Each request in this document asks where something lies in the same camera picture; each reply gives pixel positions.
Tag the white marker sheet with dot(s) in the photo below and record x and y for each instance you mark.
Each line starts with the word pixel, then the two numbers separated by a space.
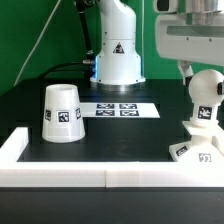
pixel 119 110

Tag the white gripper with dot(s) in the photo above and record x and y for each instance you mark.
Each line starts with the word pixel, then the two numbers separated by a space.
pixel 195 43

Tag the white lamp shade cone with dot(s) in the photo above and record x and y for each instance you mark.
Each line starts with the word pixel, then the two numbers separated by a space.
pixel 62 120

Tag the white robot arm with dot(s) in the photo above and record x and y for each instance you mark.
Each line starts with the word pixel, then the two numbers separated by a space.
pixel 118 67

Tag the white U-shaped border fence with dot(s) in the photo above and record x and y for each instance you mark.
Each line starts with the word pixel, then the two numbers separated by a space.
pixel 14 173

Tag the white lamp base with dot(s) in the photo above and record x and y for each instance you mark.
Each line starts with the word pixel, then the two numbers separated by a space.
pixel 205 146

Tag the white lamp bulb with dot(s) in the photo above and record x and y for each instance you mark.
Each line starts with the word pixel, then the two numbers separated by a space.
pixel 203 92

